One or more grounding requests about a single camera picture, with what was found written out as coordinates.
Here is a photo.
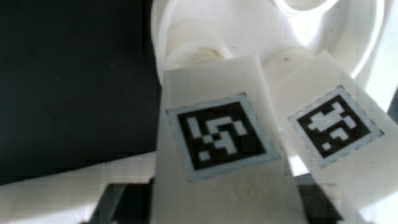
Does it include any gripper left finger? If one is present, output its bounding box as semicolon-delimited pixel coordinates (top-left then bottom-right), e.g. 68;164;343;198
87;179;155;224

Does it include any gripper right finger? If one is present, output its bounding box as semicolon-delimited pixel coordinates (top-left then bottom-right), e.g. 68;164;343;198
295;174;343;224

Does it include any white stool leg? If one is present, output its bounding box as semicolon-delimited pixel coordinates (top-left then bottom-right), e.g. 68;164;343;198
151;56;307;224
265;49;398;224

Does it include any white round stool seat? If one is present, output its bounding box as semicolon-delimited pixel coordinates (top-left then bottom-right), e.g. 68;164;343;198
148;0;393;88

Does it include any white front fence bar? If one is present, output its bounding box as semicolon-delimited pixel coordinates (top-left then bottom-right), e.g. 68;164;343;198
0;153;156;224

